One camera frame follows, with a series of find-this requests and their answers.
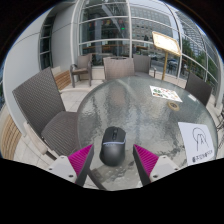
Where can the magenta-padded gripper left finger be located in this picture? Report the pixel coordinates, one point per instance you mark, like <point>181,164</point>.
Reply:
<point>71,166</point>

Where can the black computer mouse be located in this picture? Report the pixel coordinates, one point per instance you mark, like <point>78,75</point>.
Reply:
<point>112,150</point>

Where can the large grey wicker chair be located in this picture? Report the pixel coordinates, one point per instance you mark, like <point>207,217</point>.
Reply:
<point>40,96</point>

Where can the gold menu sign stand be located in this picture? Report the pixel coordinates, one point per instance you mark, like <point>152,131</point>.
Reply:
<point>166,43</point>

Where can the tan tape roll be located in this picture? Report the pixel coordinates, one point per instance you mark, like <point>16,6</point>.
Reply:
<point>169,106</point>

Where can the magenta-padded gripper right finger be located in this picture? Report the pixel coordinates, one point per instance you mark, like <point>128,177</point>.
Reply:
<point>155,166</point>

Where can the dark grey wicker chair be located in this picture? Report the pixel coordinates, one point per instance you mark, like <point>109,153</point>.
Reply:
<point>198,88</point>

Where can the grey wicker armchair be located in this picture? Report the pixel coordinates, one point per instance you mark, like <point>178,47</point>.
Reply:
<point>83,63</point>

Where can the colourful printed menu card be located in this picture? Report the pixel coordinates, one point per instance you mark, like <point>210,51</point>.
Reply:
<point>165,93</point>

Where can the white printed mouse pad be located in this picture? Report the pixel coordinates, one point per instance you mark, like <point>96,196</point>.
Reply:
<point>196,143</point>

